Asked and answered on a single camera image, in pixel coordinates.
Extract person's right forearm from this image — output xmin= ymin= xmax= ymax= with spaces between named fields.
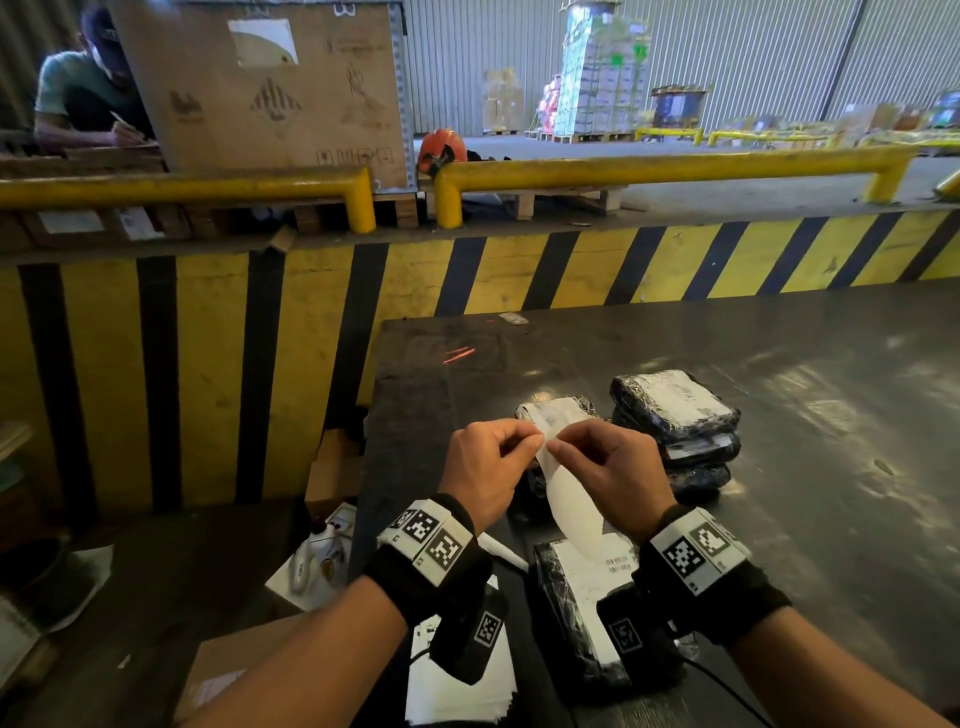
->
xmin=727 ymin=605 xmax=958 ymax=728

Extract white handheld scanner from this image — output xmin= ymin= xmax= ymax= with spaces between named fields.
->
xmin=288 ymin=521 xmax=350 ymax=594

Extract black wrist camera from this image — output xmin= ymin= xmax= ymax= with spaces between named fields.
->
xmin=596 ymin=581 xmax=688 ymax=691
xmin=428 ymin=584 xmax=511 ymax=688

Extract pile of white labels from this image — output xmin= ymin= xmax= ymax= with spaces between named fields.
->
xmin=404 ymin=573 xmax=520 ymax=727

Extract yellow black striped barrier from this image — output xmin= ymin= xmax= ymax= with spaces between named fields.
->
xmin=0 ymin=208 xmax=960 ymax=519

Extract person's left hand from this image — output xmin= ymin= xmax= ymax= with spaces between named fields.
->
xmin=438 ymin=418 xmax=547 ymax=535

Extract flat brown cardboard box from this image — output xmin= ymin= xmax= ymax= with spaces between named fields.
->
xmin=172 ymin=611 xmax=309 ymax=725

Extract wrapped pallet load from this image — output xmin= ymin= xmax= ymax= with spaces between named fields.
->
xmin=553 ymin=3 xmax=652 ymax=140

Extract large brown plywood crate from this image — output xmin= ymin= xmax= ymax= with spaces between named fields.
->
xmin=107 ymin=0 xmax=418 ymax=195

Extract black marker wristband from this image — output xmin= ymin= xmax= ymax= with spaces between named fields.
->
xmin=632 ymin=503 xmax=793 ymax=648
xmin=362 ymin=493 xmax=496 ymax=628

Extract person's left forearm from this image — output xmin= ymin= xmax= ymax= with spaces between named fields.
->
xmin=179 ymin=575 xmax=410 ymax=728

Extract person's right hand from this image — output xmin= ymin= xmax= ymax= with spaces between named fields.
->
xmin=545 ymin=418 xmax=679 ymax=545

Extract white paper tag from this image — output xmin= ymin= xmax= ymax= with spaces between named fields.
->
xmin=37 ymin=209 xmax=106 ymax=235
xmin=116 ymin=207 xmax=165 ymax=243

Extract yellow pipe guardrail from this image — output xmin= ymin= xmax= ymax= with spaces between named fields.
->
xmin=0 ymin=166 xmax=378 ymax=235
xmin=707 ymin=128 xmax=834 ymax=150
xmin=433 ymin=143 xmax=920 ymax=230
xmin=635 ymin=125 xmax=706 ymax=148

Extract black camera cable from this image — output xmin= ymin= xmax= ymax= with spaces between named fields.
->
xmin=678 ymin=656 xmax=774 ymax=728

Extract wooden pallet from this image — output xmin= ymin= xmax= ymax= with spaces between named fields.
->
xmin=494 ymin=185 xmax=628 ymax=223
xmin=292 ymin=193 xmax=421 ymax=235

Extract stacked cardboard boxes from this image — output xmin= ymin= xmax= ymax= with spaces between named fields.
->
xmin=481 ymin=68 xmax=526 ymax=136

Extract white printed label paper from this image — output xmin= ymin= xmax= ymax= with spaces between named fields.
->
xmin=551 ymin=533 xmax=639 ymax=669
xmin=536 ymin=419 xmax=609 ymax=565
xmin=637 ymin=371 xmax=736 ymax=430

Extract orange hard hat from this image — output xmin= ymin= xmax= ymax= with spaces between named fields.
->
xmin=417 ymin=127 xmax=470 ymax=178

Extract white paper sheet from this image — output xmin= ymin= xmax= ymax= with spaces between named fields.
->
xmin=44 ymin=543 xmax=115 ymax=635

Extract small brown cardboard box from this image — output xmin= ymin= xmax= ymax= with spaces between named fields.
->
xmin=303 ymin=428 xmax=365 ymax=523

